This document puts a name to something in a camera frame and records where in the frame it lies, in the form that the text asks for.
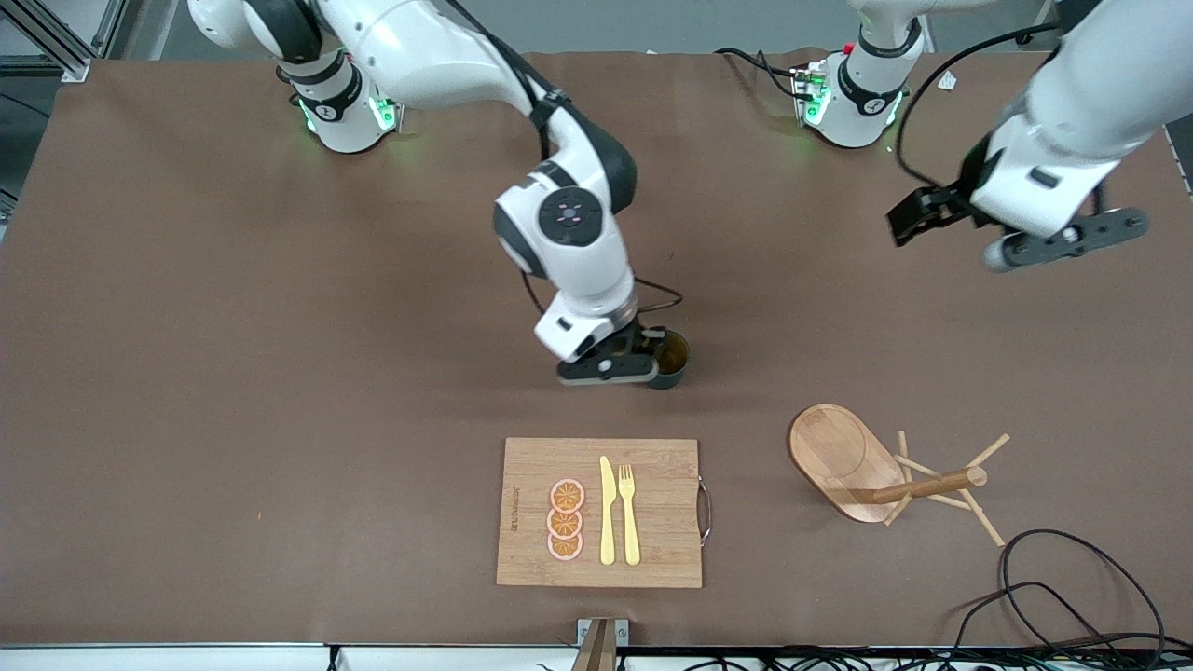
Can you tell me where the teal mug with yellow inside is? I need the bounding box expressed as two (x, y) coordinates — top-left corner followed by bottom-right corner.
(646, 328), (692, 390)

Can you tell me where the wooden mug rack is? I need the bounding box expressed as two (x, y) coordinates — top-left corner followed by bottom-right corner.
(788, 404), (1011, 549)

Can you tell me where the yellow plastic knife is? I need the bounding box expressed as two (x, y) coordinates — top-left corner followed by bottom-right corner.
(599, 456), (618, 567)

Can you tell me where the wooden cutting board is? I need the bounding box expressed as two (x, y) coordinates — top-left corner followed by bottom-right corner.
(496, 438), (714, 590)

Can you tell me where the yellow plastic fork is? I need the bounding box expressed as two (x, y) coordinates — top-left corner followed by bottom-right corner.
(619, 464), (642, 567)

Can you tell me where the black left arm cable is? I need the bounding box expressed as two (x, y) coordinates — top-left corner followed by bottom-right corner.
(895, 23), (1063, 187)

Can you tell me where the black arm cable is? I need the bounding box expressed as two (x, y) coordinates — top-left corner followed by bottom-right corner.
(438, 0), (684, 322)
(895, 23), (1063, 187)

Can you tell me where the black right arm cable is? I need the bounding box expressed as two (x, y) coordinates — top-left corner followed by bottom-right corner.
(438, 0), (684, 322)

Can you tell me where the black left base cable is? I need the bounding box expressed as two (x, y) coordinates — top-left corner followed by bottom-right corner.
(713, 47), (807, 102)

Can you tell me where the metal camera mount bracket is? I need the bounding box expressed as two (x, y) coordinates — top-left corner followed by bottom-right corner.
(570, 617), (630, 671)

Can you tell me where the black loose cable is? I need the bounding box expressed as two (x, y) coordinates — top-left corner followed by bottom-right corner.
(1000, 528), (1168, 658)
(949, 581), (1119, 671)

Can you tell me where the aluminium frame profile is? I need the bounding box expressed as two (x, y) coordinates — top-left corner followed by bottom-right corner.
(0, 0), (127, 83)

